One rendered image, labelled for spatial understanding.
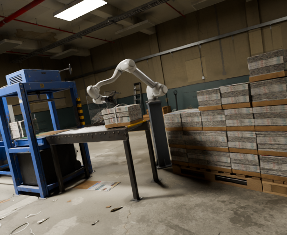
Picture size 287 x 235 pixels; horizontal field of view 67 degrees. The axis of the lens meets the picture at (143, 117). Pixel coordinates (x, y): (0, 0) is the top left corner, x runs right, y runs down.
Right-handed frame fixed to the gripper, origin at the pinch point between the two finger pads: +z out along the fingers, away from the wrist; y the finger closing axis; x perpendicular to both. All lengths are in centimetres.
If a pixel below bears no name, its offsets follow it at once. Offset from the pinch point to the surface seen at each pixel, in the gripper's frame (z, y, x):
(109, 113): -8.4, 15.2, 13.8
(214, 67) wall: -25, -58, -707
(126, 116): 14.7, 19.3, 13.4
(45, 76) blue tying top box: -132, -39, -1
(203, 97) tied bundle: 92, 5, -28
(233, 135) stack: 124, 45, -17
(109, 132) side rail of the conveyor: 1.2, 34.3, 29.4
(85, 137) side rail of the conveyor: -37, 42, 29
